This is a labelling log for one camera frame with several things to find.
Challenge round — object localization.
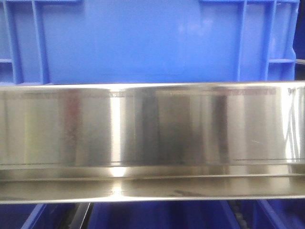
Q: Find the lower right blue bin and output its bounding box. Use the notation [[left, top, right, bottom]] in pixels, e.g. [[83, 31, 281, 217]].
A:
[[255, 199, 305, 229]]

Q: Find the lower middle blue bin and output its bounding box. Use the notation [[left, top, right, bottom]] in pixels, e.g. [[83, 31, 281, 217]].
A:
[[88, 200, 240, 229]]

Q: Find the lower steel divider rail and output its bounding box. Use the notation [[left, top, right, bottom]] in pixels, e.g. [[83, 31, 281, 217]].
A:
[[69, 203, 90, 229]]

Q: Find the stainless steel shelf rail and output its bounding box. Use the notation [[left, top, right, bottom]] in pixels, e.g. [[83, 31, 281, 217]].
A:
[[0, 81, 305, 204]]

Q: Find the large blue plastic bin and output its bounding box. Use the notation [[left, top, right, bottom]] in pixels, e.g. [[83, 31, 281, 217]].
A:
[[0, 0, 300, 85]]

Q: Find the lower left blue bin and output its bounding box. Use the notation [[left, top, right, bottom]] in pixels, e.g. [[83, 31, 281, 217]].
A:
[[0, 204, 48, 229]]

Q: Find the lower roller track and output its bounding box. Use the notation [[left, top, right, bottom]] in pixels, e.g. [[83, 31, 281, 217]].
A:
[[228, 200, 248, 229]]

